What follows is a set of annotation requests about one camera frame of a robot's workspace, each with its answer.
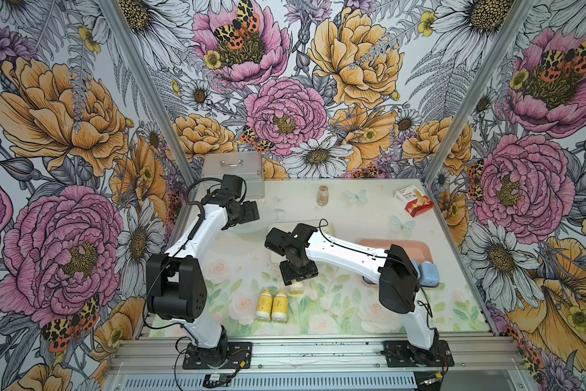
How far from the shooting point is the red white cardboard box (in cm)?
110

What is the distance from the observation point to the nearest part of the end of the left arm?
0.64m

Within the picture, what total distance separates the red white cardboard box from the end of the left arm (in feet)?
2.23
